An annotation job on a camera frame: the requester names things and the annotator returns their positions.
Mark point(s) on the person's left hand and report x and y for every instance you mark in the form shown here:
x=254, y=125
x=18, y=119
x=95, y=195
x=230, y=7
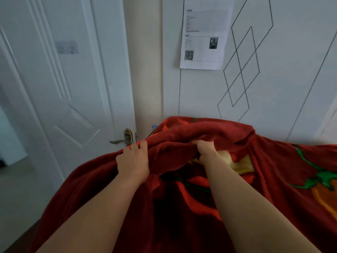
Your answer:
x=133, y=165

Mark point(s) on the white panelled door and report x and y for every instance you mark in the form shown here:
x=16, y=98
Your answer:
x=79, y=89

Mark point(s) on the person's right forearm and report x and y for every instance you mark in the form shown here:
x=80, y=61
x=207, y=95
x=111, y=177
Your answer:
x=247, y=208

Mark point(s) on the red patterned fleece blanket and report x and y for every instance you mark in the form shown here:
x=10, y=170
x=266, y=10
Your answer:
x=276, y=165

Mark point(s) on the person's left forearm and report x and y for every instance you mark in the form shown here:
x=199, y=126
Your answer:
x=102, y=216

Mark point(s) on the grey plate on door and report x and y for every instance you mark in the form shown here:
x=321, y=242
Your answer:
x=66, y=47

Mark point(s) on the person's right hand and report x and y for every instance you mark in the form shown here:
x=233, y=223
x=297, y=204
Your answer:
x=209, y=154

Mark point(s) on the white wardrobe with line pattern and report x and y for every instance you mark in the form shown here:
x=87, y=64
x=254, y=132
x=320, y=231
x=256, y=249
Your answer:
x=279, y=76

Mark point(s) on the person's left fingers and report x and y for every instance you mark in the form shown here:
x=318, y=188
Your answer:
x=134, y=149

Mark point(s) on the white printed paper notice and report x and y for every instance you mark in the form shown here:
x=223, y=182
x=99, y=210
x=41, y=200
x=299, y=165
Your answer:
x=205, y=34

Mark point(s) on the person's right fingers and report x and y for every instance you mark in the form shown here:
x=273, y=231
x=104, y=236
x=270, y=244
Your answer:
x=205, y=148

